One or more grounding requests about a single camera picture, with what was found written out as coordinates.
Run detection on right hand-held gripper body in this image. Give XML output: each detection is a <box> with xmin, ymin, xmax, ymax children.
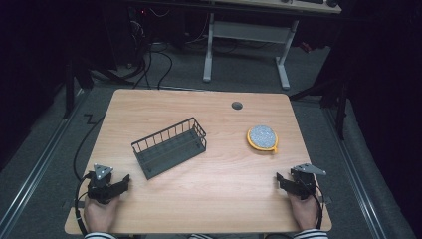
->
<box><xmin>288</xmin><ymin>162</ymin><xmax>327</xmax><ymax>201</ymax></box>

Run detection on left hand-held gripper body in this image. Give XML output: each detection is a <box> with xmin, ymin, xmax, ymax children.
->
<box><xmin>87</xmin><ymin>163</ymin><xmax>123</xmax><ymax>205</ymax></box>

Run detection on round yellow scouring pad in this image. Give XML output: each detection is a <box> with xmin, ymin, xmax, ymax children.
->
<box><xmin>246</xmin><ymin>124</ymin><xmax>279</xmax><ymax>154</ymax></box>

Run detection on dark wire basket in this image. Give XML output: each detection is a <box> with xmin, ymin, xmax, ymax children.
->
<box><xmin>130</xmin><ymin>117</ymin><xmax>208</xmax><ymax>181</ymax></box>

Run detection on person's left hand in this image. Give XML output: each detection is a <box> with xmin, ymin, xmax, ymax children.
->
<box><xmin>83</xmin><ymin>194</ymin><xmax>121</xmax><ymax>234</ymax></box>

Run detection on person's right hand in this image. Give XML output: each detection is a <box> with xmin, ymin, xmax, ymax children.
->
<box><xmin>287</xmin><ymin>191</ymin><xmax>322</xmax><ymax>232</ymax></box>

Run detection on person's left striped sleeve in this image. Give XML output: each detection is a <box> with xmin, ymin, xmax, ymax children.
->
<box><xmin>84</xmin><ymin>231</ymin><xmax>117</xmax><ymax>239</ymax></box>

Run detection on person's striped sleeve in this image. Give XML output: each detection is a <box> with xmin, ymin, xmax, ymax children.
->
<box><xmin>84</xmin><ymin>231</ymin><xmax>117</xmax><ymax>239</ymax></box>
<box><xmin>293</xmin><ymin>228</ymin><xmax>329</xmax><ymax>239</ymax></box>

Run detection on person's right striped sleeve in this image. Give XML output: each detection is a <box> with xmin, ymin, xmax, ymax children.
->
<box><xmin>293</xmin><ymin>228</ymin><xmax>329</xmax><ymax>239</ymax></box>

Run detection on black metal stand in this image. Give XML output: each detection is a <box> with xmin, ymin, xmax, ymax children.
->
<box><xmin>289</xmin><ymin>74</ymin><xmax>349</xmax><ymax>141</ymax></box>
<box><xmin>62</xmin><ymin>58</ymin><xmax>96</xmax><ymax>120</ymax></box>

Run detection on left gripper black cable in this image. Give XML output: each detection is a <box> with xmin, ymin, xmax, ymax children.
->
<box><xmin>72</xmin><ymin>115</ymin><xmax>106</xmax><ymax>237</ymax></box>

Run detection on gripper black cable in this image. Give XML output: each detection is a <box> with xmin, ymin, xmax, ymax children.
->
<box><xmin>297</xmin><ymin>178</ymin><xmax>324</xmax><ymax>231</ymax></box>
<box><xmin>72</xmin><ymin>115</ymin><xmax>106</xmax><ymax>237</ymax></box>

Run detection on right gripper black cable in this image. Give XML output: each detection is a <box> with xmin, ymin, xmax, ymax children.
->
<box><xmin>297</xmin><ymin>178</ymin><xmax>324</xmax><ymax>231</ymax></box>

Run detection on black floor cables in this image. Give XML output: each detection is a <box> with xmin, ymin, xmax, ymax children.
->
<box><xmin>122</xmin><ymin>19</ymin><xmax>174</xmax><ymax>91</ymax></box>

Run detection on white metal desk frame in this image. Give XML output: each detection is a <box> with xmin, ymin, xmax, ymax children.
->
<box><xmin>202</xmin><ymin>12</ymin><xmax>301</xmax><ymax>91</ymax></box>

